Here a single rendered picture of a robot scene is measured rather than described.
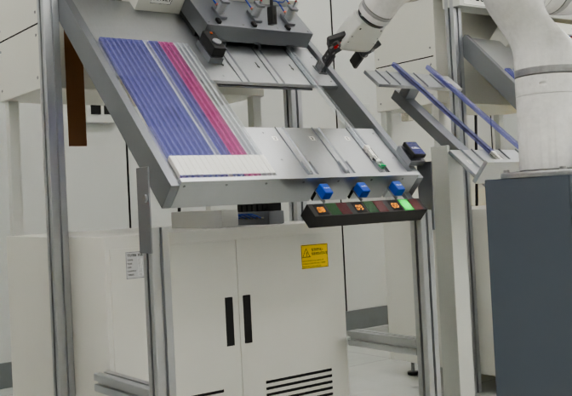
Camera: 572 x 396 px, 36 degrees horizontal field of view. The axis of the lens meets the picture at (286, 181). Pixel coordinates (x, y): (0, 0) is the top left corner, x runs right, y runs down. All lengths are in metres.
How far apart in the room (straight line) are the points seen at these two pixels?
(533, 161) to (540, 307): 0.26
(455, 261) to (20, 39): 1.31
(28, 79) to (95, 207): 1.47
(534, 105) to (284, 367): 1.02
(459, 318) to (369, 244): 2.31
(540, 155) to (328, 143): 0.64
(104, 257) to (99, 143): 1.85
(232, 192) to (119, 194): 2.07
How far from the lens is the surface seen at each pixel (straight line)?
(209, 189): 1.81
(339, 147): 2.14
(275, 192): 1.92
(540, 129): 1.66
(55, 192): 2.21
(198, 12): 2.30
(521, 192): 1.65
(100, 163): 3.86
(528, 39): 1.68
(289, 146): 2.05
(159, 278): 1.76
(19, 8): 2.53
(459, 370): 2.45
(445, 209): 2.41
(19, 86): 2.52
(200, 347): 2.18
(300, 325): 2.34
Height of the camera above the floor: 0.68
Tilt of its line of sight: 1 degrees up
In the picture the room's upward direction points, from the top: 3 degrees counter-clockwise
